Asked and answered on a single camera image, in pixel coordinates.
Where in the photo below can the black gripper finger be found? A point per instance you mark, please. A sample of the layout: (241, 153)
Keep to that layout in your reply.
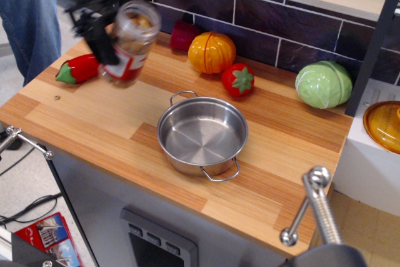
(99, 41)

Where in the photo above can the clear almond jar red label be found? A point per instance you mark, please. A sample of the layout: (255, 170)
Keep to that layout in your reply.
(135, 29)

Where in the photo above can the stainless steel pot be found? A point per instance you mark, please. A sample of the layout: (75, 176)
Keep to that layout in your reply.
(202, 136)

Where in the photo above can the red toy chili pepper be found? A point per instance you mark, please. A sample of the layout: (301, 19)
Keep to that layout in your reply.
(78, 69)

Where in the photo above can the person leg blue jeans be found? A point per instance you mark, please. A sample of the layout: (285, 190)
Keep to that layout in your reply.
(33, 31)

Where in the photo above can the dark red toy cup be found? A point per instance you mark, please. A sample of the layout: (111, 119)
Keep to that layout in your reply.
(183, 35)

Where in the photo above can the orange toy pumpkin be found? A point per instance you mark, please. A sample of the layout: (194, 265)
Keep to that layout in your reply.
(211, 53)

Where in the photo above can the left metal clamp screw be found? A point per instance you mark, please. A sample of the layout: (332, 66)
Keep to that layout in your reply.
(15, 134)

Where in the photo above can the metal clamp screw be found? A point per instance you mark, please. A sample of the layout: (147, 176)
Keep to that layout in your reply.
(314, 182)
(15, 134)

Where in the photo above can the red toy strawberry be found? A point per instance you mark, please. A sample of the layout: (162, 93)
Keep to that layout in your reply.
(238, 79)

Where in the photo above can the red picture booklet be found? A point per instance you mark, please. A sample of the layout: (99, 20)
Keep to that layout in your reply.
(52, 236)

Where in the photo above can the grey oven control panel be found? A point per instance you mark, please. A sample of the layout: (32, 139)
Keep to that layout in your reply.
(154, 245)

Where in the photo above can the green toy cabbage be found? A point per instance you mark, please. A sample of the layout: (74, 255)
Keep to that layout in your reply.
(324, 85)

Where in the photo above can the right metal clamp screw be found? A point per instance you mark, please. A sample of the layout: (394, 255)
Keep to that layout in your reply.
(314, 182)

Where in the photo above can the amber glass lid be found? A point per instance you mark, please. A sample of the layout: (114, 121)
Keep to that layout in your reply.
(381, 122)

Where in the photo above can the dark grey shelf post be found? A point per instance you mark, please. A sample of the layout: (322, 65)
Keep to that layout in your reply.
(383, 24)

